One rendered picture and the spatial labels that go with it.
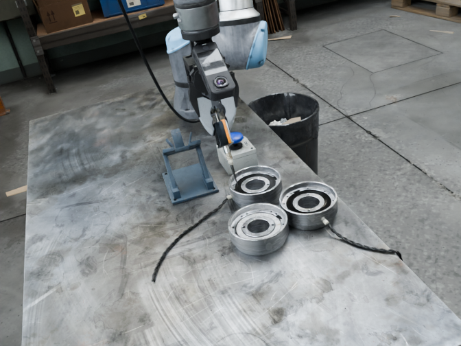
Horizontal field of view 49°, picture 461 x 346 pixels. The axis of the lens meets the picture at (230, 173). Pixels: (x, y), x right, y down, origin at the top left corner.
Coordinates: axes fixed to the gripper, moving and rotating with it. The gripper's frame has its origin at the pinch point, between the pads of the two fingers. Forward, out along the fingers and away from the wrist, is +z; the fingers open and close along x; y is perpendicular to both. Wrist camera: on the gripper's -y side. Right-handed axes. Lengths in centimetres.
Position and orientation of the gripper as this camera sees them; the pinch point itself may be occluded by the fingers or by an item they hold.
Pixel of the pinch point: (220, 128)
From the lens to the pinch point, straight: 100.8
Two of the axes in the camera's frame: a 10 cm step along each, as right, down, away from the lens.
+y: -2.8, -4.8, 8.3
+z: 1.5, 8.4, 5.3
